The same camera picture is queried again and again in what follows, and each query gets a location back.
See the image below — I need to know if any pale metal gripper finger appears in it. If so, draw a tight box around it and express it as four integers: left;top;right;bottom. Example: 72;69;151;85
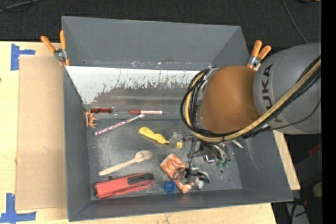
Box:
169;130;186;150

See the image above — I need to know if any yellow plastic toy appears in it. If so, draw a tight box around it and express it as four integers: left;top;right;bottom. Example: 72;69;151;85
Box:
138;126;183;150

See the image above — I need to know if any black and grey toy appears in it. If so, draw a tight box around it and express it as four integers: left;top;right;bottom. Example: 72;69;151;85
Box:
184;166;211;190

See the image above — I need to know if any red and white marker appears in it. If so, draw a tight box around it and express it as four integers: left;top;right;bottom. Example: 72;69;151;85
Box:
129;109;164;116

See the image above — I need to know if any blue bottle cap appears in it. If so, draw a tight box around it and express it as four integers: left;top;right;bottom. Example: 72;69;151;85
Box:
163;180;177;194

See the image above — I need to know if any wooden spork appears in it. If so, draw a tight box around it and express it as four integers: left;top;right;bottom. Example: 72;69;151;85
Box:
98;150;154;177

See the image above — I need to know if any pink patterned stick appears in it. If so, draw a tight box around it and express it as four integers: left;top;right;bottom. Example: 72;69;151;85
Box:
94;113;145;136

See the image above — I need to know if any red stapler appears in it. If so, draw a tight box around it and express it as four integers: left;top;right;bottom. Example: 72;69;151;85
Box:
94;172;156;199

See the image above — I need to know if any dark red marker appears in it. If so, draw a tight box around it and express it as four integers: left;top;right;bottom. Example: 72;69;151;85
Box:
90;108;114;115

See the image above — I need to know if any grey metal bin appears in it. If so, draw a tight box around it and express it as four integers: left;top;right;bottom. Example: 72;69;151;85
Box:
60;16;294;221

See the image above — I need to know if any brown cardboard board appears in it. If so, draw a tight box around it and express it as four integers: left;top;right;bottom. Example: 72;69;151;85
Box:
15;55;69;211

